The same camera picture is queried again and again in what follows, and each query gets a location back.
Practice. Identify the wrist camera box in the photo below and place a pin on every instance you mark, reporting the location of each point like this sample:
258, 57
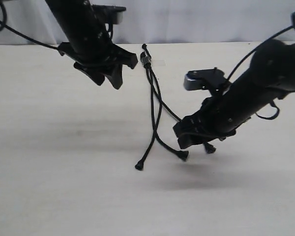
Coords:
109, 14
205, 79

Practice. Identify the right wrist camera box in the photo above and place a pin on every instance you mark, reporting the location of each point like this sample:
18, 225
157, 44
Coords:
205, 79

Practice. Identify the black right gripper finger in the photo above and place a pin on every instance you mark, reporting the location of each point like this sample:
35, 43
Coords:
185, 142

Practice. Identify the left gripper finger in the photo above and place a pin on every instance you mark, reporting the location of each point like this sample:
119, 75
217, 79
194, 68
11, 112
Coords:
99, 74
125, 57

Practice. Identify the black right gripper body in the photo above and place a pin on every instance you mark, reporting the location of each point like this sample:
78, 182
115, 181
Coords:
197, 125

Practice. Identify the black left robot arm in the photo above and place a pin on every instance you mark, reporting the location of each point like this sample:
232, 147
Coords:
89, 30

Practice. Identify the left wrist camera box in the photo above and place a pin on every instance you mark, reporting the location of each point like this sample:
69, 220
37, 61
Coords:
109, 14

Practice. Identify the clear adhesive tape strip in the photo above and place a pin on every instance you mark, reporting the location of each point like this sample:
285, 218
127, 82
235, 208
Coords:
158, 63

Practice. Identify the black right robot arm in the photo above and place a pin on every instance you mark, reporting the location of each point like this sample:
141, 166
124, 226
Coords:
270, 75

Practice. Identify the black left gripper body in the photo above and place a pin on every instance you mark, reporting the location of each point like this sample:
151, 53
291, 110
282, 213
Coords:
101, 64

